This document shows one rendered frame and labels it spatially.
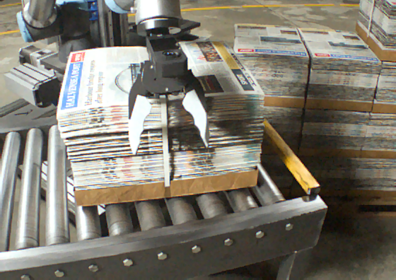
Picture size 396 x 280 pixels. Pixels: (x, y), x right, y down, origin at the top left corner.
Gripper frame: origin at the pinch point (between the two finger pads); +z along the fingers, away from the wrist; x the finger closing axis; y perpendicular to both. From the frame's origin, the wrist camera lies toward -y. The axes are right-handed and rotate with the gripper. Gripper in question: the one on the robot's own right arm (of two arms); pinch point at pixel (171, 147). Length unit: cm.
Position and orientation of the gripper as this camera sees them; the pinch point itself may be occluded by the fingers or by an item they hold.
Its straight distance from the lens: 61.9
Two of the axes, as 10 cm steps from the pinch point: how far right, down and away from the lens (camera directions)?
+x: -9.8, 1.0, -1.6
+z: 0.9, 9.9, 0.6
